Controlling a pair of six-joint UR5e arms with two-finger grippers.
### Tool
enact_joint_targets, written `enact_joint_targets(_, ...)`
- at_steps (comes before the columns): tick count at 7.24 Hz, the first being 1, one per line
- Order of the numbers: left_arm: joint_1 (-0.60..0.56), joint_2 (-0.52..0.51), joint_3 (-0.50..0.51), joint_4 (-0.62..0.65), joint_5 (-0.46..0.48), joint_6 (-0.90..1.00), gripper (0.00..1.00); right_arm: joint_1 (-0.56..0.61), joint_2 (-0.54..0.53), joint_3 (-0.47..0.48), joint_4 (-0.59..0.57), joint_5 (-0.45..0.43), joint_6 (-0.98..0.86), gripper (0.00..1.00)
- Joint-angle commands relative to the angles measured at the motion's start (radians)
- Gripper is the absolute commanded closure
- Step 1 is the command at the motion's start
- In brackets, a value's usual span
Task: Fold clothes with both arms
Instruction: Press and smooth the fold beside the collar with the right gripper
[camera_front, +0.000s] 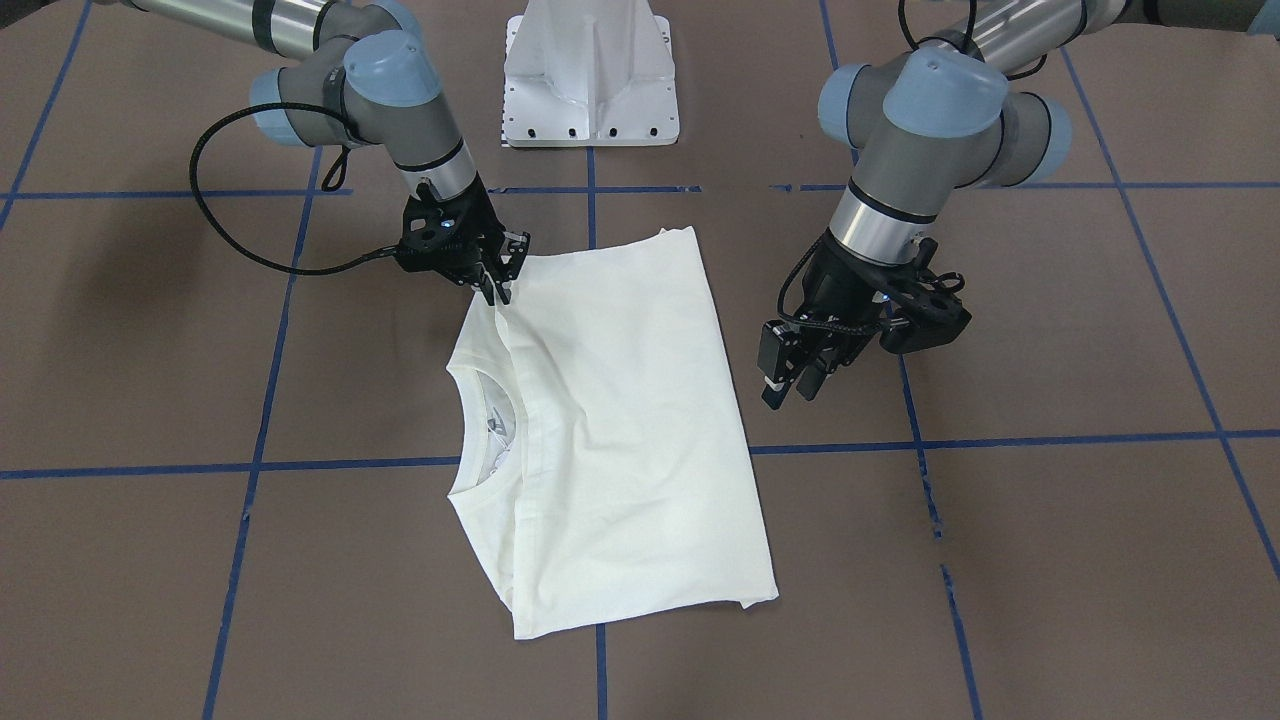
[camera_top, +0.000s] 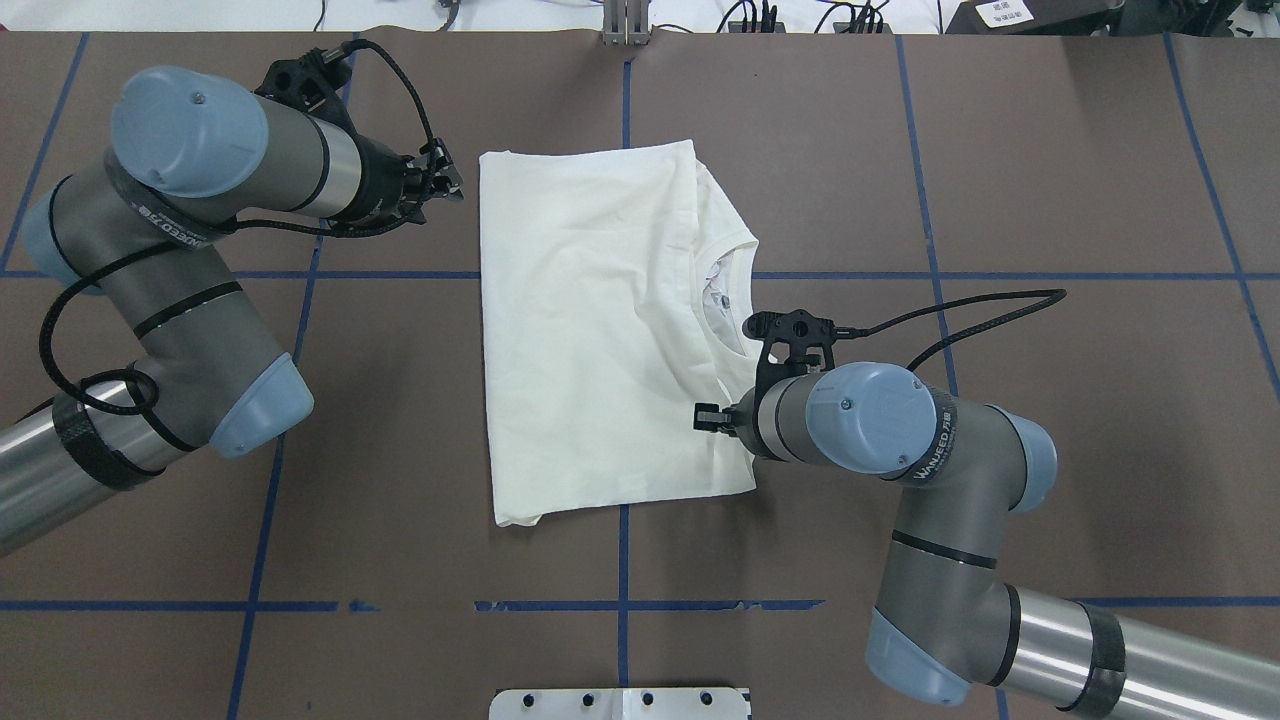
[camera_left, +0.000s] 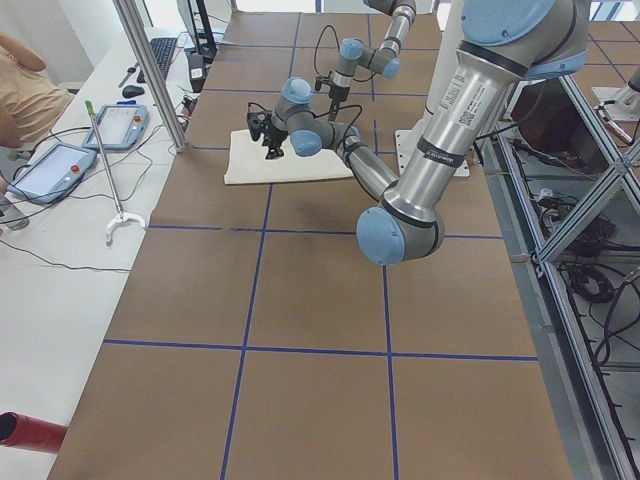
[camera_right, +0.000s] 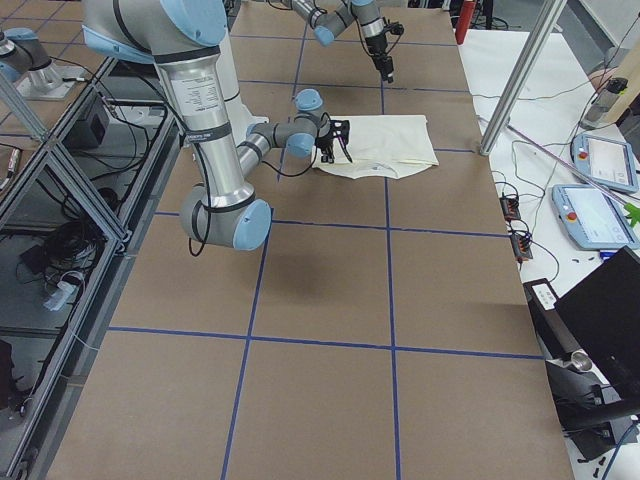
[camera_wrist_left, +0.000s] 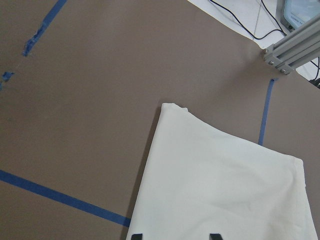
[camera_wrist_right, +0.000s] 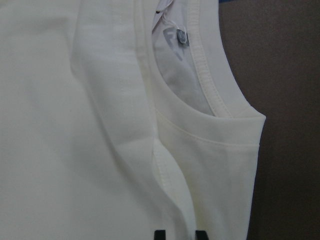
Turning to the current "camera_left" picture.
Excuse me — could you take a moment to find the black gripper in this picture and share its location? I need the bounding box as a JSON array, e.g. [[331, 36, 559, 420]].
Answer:
[[246, 110, 288, 160], [314, 72, 351, 121]]

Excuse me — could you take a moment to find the red cylinder tube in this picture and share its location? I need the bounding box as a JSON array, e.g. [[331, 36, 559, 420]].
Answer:
[[1, 412, 67, 454]]

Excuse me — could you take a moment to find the black computer mouse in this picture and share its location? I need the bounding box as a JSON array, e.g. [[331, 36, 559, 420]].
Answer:
[[121, 85, 145, 99]]

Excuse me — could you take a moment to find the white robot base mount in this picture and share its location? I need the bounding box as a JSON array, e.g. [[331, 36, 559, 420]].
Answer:
[[395, 0, 464, 173]]

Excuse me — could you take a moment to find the aluminium frame post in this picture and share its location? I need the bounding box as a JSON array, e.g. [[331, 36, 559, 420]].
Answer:
[[113, 0, 186, 153]]

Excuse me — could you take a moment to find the far blue teach pendant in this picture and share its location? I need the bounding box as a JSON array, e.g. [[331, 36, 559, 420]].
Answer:
[[90, 103, 149, 152]]

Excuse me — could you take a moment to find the cream long-sleeve printed shirt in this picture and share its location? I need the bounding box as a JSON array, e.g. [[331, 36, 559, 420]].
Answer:
[[224, 129, 353, 185]]

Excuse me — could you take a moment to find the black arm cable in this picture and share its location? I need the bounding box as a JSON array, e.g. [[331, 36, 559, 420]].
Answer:
[[247, 102, 364, 161], [312, 23, 381, 94]]

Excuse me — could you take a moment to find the near blue teach pendant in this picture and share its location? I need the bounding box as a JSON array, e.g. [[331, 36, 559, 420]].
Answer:
[[8, 142, 97, 204]]

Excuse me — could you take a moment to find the black power adapter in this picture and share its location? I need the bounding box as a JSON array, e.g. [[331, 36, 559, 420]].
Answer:
[[187, 52, 207, 93]]

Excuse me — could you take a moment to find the aluminium truss frame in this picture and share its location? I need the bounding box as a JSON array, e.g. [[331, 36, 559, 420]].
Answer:
[[475, 64, 639, 479]]

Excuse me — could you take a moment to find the black keyboard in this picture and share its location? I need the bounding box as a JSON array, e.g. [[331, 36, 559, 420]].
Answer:
[[149, 37, 177, 79]]

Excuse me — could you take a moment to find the blue teach pendant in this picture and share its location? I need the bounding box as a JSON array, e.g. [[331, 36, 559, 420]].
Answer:
[[90, 103, 149, 152], [8, 142, 97, 204]]

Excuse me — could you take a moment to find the silver reacher grabber tool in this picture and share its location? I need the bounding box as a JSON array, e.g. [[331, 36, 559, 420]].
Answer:
[[85, 100, 146, 246]]

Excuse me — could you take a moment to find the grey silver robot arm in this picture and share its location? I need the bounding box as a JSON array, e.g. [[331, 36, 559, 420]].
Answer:
[[246, 1, 590, 265], [314, 0, 417, 121]]

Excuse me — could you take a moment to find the seated person in beige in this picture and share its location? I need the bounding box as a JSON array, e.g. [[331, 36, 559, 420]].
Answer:
[[1, 33, 74, 149]]

